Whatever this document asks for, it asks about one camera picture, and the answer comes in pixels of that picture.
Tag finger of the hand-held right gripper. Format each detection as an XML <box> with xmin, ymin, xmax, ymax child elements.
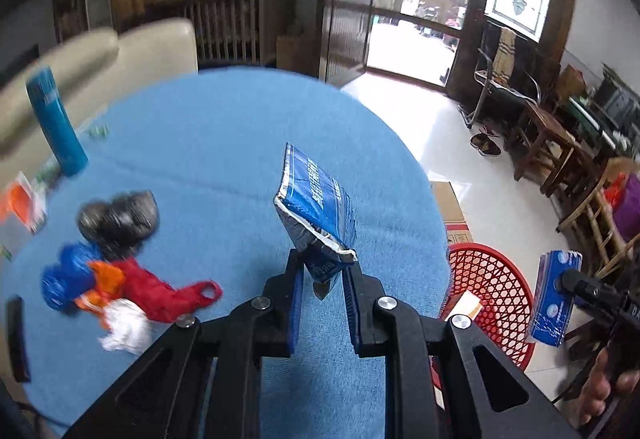
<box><xmin>560</xmin><ymin>269</ymin><xmax>623</xmax><ymax>316</ymax></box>

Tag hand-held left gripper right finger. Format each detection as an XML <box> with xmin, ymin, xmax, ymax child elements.
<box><xmin>342</xmin><ymin>263</ymin><xmax>582</xmax><ymax>439</ymax></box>

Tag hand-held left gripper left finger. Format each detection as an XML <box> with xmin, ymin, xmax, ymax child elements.
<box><xmin>65</xmin><ymin>249</ymin><xmax>306</xmax><ymax>439</ymax></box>

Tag blue tissue packet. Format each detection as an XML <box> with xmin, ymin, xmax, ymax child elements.
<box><xmin>529</xmin><ymin>250</ymin><xmax>583</xmax><ymax>347</ymax></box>

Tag red plastic basket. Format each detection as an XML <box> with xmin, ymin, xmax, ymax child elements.
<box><xmin>439</xmin><ymin>243</ymin><xmax>536</xmax><ymax>412</ymax></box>

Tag blue foil snack packet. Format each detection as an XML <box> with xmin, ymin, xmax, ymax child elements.
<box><xmin>273</xmin><ymin>142</ymin><xmax>358</xmax><ymax>285</ymax></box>

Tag red plastic bag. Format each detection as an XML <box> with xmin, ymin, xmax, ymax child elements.
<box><xmin>95</xmin><ymin>258</ymin><xmax>222</xmax><ymax>324</ymax></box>

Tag white plastic bag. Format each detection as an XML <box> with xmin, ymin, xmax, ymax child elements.
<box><xmin>99</xmin><ymin>299</ymin><xmax>153</xmax><ymax>354</ymax></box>

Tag orange wrapper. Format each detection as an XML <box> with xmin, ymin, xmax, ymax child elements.
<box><xmin>75</xmin><ymin>261</ymin><xmax>126</xmax><ymax>316</ymax></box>

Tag black plastic bag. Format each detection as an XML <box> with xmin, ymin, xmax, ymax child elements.
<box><xmin>77</xmin><ymin>190</ymin><xmax>160</xmax><ymax>256</ymax></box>

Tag blue plastic bag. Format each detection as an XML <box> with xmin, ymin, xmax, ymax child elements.
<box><xmin>41</xmin><ymin>241</ymin><xmax>103</xmax><ymax>312</ymax></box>

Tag person's right hand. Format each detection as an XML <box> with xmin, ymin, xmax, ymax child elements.
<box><xmin>577</xmin><ymin>344</ymin><xmax>640</xmax><ymax>427</ymax></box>

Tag bamboo chair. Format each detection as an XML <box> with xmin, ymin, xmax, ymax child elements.
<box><xmin>557</xmin><ymin>156</ymin><xmax>640</xmax><ymax>270</ymax></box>

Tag orange and white card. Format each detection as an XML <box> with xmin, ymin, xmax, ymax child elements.
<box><xmin>442</xmin><ymin>291</ymin><xmax>484</xmax><ymax>327</ymax></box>

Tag flat cardboard box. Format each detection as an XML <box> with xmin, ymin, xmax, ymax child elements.
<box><xmin>430</xmin><ymin>180</ymin><xmax>473</xmax><ymax>247</ymax></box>

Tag wooden stool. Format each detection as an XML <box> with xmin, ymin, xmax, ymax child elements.
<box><xmin>512</xmin><ymin>99</ymin><xmax>588</xmax><ymax>197</ymax></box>

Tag brown cardboard box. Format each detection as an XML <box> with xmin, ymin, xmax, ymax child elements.
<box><xmin>276</xmin><ymin>35</ymin><xmax>323</xmax><ymax>77</ymax></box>

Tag striped towel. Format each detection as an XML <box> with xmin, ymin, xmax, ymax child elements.
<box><xmin>492</xmin><ymin>26</ymin><xmax>518</xmax><ymax>80</ymax></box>

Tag dark wooden door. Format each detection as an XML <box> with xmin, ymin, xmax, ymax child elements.
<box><xmin>320</xmin><ymin>0</ymin><xmax>381</xmax><ymax>87</ymax></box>

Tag black phone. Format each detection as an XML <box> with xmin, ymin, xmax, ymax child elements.
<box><xmin>6</xmin><ymin>296</ymin><xmax>32</xmax><ymax>384</ymax></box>

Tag green snack packet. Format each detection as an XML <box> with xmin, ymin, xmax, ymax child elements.
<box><xmin>34</xmin><ymin>163</ymin><xmax>62</xmax><ymax>186</ymax></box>

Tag wooden crib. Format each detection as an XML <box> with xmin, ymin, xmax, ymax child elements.
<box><xmin>150</xmin><ymin>0</ymin><xmax>301</xmax><ymax>67</ymax></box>

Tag cream leather sofa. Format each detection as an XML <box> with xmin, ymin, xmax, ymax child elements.
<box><xmin>0</xmin><ymin>18</ymin><xmax>199</xmax><ymax>185</ymax></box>

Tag orange and white box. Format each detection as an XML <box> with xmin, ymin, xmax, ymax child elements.
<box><xmin>0</xmin><ymin>172</ymin><xmax>48</xmax><ymax>235</ymax></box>

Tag blue thermos bottle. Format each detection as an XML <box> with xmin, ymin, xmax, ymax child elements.
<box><xmin>26</xmin><ymin>68</ymin><xmax>90</xmax><ymax>177</ymax></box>

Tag metal frame chair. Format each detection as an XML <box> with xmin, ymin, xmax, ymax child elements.
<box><xmin>460</xmin><ymin>22</ymin><xmax>543</xmax><ymax>130</ymax></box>

